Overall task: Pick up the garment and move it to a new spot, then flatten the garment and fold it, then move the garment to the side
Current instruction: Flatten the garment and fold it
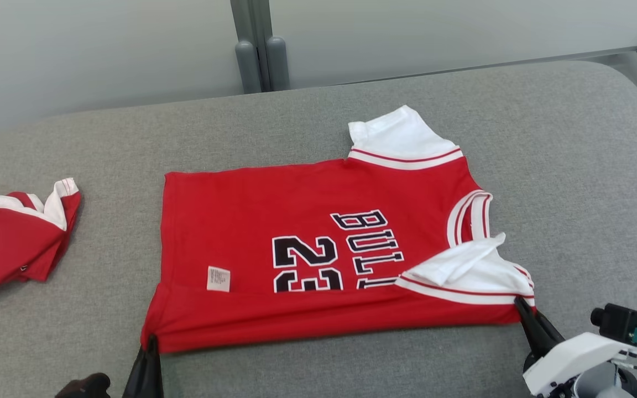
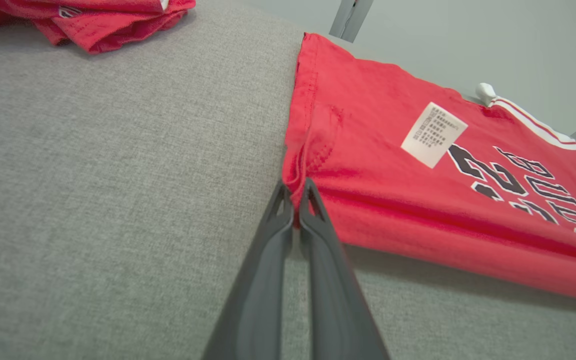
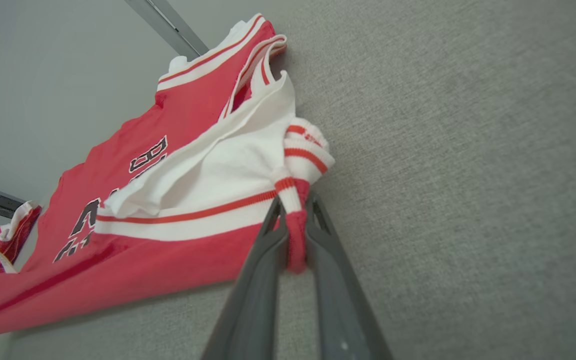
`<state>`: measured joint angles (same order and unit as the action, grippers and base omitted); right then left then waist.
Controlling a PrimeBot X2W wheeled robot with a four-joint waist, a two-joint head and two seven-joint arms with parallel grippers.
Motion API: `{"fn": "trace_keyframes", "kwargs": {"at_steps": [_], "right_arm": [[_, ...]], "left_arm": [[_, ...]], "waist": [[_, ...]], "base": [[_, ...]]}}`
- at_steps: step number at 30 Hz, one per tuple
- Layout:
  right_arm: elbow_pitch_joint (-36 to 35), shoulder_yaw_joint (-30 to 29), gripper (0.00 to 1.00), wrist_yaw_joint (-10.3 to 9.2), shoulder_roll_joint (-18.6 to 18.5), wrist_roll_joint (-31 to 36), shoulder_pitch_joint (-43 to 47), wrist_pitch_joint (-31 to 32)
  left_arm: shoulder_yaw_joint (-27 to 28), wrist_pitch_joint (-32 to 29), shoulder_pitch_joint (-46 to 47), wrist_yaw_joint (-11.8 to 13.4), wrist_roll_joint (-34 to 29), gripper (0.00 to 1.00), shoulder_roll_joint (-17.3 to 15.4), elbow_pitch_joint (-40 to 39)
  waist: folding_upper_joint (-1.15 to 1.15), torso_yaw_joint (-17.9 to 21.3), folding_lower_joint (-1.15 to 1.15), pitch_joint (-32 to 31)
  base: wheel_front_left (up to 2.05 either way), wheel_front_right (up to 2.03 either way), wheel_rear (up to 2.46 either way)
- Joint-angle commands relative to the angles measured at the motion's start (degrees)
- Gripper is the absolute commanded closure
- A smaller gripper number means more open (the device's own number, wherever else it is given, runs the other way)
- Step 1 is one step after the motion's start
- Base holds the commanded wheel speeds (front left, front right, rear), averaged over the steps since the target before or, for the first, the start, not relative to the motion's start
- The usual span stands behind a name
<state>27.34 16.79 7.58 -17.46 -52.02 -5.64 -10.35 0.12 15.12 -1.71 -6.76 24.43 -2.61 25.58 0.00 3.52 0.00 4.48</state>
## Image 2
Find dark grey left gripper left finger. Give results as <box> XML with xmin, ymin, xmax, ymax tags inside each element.
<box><xmin>202</xmin><ymin>181</ymin><xmax>295</xmax><ymax>360</ymax></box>

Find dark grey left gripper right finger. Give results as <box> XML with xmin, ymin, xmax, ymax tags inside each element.
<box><xmin>298</xmin><ymin>178</ymin><xmax>391</xmax><ymax>360</ymax></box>

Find red basketball jersey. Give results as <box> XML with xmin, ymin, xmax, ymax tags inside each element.
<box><xmin>282</xmin><ymin>32</ymin><xmax>576</xmax><ymax>306</ymax></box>

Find red shorts with white trim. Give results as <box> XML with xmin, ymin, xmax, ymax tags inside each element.
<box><xmin>0</xmin><ymin>0</ymin><xmax>197</xmax><ymax>55</ymax></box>

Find grey partition post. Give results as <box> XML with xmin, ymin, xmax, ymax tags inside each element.
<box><xmin>329</xmin><ymin>0</ymin><xmax>356</xmax><ymax>39</ymax></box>
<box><xmin>349</xmin><ymin>0</ymin><xmax>374</xmax><ymax>44</ymax></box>

